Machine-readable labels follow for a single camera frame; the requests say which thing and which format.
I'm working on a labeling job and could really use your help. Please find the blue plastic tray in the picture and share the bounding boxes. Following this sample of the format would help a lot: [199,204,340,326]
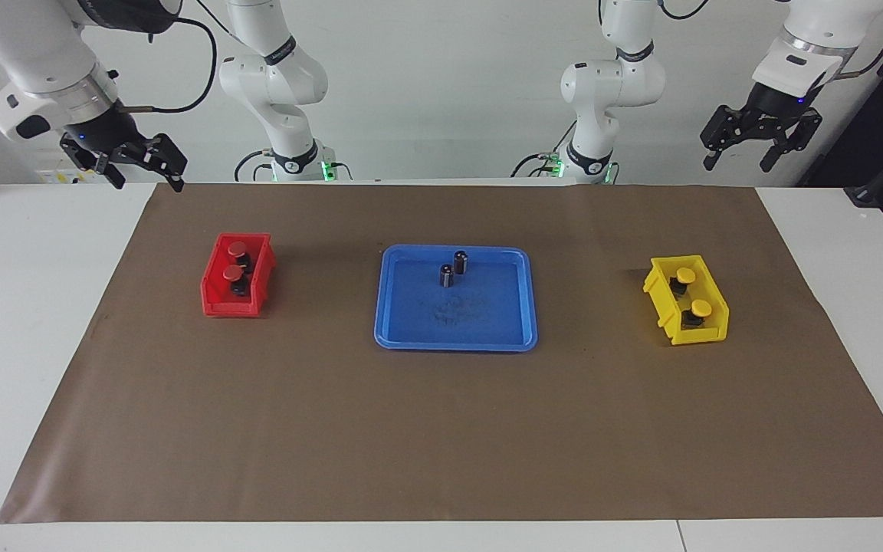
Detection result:
[374,244,539,353]

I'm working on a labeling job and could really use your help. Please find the red plastic bin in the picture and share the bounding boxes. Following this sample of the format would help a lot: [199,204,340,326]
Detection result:
[200,232,277,318]

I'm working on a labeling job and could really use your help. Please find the yellow plastic bin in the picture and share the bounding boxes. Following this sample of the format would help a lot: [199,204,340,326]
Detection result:
[642,255,730,347]

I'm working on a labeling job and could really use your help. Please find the brown paper mat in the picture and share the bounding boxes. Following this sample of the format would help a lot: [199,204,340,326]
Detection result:
[0,182,883,524]

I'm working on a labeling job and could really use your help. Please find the white wall outlet box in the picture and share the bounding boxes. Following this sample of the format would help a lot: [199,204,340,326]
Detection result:
[37,167,109,184]

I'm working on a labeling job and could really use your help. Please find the black right base cable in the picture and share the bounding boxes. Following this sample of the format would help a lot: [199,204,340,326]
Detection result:
[234,149,275,183]

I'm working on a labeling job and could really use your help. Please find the black base cable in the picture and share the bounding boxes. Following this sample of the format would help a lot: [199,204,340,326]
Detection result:
[510,123,577,179]
[234,149,275,183]

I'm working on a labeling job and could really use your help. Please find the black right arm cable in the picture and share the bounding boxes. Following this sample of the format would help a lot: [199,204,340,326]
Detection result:
[120,15,219,115]

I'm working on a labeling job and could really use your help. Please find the black left base cable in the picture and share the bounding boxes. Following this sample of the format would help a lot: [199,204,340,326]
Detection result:
[510,123,577,179]

